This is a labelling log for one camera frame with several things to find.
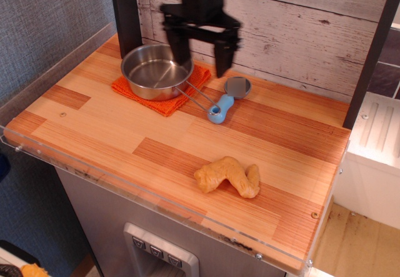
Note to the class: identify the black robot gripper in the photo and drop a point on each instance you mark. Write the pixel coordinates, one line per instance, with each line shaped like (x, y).
(202, 20)

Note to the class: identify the blue handled grey spoon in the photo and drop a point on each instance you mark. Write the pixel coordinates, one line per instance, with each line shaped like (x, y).
(235, 88)

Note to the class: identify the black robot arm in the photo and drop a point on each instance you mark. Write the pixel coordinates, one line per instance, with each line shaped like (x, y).
(202, 20)

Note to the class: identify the orange knitted cloth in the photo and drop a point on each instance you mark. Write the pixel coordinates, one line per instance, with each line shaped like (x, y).
(198, 78)

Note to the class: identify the stainless steel pan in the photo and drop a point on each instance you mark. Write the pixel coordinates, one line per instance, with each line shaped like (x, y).
(153, 74)

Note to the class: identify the tan toy chicken piece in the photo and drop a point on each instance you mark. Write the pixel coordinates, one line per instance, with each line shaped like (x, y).
(245, 181)

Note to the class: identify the clear acrylic edge guard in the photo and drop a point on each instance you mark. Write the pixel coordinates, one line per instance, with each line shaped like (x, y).
(161, 177)

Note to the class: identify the grey toy fridge cabinet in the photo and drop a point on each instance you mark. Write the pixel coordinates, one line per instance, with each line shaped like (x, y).
(103, 214)

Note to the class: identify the silver dispenser panel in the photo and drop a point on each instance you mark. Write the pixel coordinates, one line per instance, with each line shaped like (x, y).
(152, 255)

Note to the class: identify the white toy sink unit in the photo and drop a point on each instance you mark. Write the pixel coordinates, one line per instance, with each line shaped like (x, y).
(368, 182)

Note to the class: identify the orange object bottom left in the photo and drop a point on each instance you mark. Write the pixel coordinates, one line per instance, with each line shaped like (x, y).
(33, 270)

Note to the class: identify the dark left frame post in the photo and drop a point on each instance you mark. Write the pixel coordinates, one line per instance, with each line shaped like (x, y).
(126, 13)

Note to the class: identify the dark frame post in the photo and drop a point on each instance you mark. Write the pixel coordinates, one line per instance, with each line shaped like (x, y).
(378, 41)
(126, 13)

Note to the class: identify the dark right frame post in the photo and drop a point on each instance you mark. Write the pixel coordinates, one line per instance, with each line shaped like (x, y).
(378, 41)

